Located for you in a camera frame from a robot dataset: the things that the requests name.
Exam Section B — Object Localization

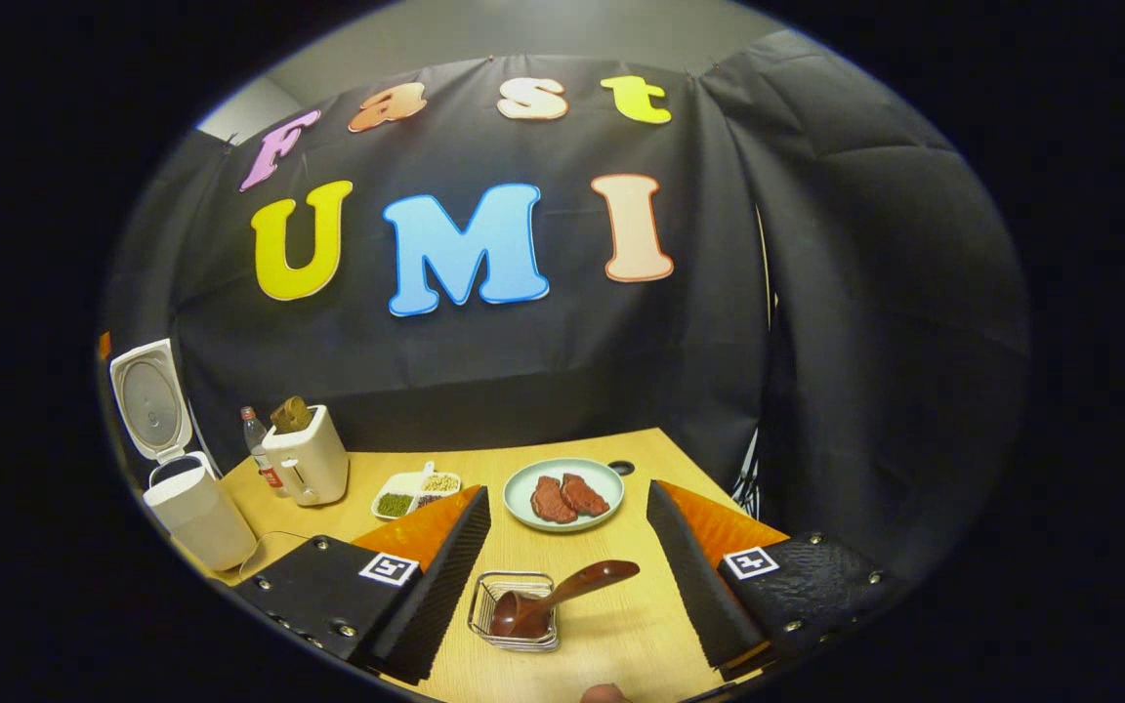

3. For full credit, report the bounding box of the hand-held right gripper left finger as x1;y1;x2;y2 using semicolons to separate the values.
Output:
230;485;491;684

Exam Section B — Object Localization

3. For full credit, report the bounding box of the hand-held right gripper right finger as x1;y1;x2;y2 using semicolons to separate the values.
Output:
646;478;900;682

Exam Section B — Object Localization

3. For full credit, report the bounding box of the wire chopstick holder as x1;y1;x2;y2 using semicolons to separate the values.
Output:
467;571;561;653

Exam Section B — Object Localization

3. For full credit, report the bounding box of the brown wooden spoon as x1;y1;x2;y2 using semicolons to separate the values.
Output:
490;559;641;640

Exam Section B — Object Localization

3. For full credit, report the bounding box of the white rice cooker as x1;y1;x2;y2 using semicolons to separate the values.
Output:
109;338;259;573

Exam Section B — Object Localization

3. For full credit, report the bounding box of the white divided snack tray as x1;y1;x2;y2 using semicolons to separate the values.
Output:
370;461;463;521

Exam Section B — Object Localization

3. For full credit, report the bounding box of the pale green plate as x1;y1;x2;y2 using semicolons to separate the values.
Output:
503;457;625;533

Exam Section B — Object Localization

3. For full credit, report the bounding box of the red meat slice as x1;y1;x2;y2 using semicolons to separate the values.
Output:
530;476;579;524
561;473;610;517

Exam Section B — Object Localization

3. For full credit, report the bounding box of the white toaster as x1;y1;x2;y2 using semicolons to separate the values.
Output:
262;404;351;507

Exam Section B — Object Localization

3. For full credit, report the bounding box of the clear plastic water bottle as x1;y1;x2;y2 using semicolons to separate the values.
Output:
239;406;285;491

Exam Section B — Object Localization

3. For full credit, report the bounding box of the black backdrop cloth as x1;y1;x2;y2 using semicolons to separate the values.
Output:
99;29;1032;577

